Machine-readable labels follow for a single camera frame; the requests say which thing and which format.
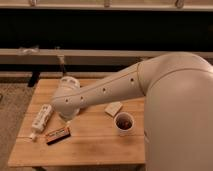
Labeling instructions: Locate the beige sponge block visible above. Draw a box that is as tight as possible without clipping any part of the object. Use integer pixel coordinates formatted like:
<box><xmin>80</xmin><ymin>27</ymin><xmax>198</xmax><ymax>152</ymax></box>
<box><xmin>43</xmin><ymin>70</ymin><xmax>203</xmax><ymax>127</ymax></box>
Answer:
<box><xmin>105</xmin><ymin>102</ymin><xmax>123</xmax><ymax>117</ymax></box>

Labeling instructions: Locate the white cup with brown contents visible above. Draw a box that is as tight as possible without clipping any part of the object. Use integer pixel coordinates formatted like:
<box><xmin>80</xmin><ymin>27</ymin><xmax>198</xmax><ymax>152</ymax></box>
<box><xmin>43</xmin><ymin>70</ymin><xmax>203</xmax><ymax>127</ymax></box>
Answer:
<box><xmin>114</xmin><ymin>112</ymin><xmax>134</xmax><ymax>136</ymax></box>

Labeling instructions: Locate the white tube with cap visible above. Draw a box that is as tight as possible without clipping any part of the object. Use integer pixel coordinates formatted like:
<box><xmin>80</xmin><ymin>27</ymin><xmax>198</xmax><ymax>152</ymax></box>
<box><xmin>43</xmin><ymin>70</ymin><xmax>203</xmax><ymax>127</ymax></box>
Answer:
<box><xmin>29</xmin><ymin>104</ymin><xmax>53</xmax><ymax>141</ymax></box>

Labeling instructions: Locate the grey metal rail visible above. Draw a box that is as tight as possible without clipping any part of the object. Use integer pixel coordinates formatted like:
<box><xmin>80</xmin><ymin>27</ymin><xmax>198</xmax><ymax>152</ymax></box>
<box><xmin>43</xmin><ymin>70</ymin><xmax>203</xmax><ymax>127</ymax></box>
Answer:
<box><xmin>0</xmin><ymin>48</ymin><xmax>213</xmax><ymax>67</ymax></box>

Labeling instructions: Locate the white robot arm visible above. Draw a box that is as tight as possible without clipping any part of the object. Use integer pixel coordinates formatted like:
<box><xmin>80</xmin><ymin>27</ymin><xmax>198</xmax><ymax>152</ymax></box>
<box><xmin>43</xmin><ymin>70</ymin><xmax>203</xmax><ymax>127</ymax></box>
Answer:
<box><xmin>51</xmin><ymin>52</ymin><xmax>213</xmax><ymax>171</ymax></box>

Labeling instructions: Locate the wooden table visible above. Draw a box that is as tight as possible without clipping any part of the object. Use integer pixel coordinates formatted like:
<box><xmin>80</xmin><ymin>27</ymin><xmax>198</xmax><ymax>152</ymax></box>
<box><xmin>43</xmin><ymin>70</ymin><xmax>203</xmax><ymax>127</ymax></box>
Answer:
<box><xmin>8</xmin><ymin>79</ymin><xmax>145</xmax><ymax>167</ymax></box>

